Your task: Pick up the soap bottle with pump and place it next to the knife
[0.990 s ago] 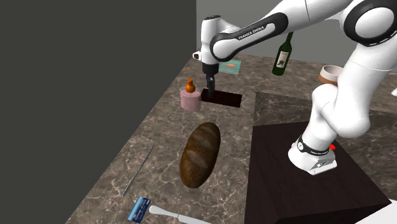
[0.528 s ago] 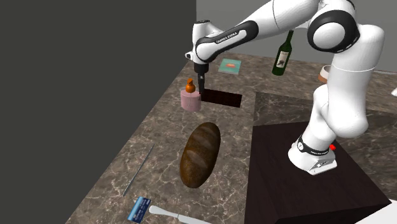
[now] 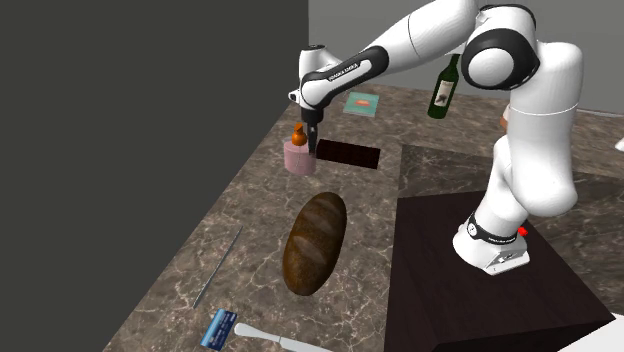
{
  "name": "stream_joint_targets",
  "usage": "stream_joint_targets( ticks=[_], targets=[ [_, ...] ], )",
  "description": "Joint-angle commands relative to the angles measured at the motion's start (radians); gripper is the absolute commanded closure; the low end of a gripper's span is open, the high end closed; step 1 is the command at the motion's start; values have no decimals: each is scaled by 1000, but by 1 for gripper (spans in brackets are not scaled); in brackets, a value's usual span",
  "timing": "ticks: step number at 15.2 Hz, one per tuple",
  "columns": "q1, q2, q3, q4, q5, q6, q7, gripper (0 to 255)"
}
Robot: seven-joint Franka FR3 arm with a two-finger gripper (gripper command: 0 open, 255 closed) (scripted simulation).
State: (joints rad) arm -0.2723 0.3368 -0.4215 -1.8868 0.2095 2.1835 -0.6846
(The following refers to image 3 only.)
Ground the green wine bottle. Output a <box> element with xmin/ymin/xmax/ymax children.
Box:
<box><xmin>426</xmin><ymin>52</ymin><xmax>462</xmax><ymax>121</ymax></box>

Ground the blue card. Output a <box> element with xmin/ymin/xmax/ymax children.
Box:
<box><xmin>199</xmin><ymin>307</ymin><xmax>239</xmax><ymax>352</ymax></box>

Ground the thin grey rod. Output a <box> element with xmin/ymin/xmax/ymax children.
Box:
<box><xmin>191</xmin><ymin>224</ymin><xmax>244</xmax><ymax>311</ymax></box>

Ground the teal book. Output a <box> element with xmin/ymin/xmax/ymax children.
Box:
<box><xmin>342</xmin><ymin>90</ymin><xmax>381</xmax><ymax>119</ymax></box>

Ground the pink soap dispenser orange pump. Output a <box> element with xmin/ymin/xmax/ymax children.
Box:
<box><xmin>283</xmin><ymin>122</ymin><xmax>318</xmax><ymax>177</ymax></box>

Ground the silver butter knife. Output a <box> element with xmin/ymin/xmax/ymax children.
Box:
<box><xmin>233</xmin><ymin>322</ymin><xmax>334</xmax><ymax>352</ymax></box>

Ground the dark robot stand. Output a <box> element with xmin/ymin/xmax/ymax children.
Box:
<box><xmin>383</xmin><ymin>189</ymin><xmax>617</xmax><ymax>352</ymax></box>

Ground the brown bread loaf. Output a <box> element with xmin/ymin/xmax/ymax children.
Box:
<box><xmin>281</xmin><ymin>190</ymin><xmax>349</xmax><ymax>298</ymax></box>

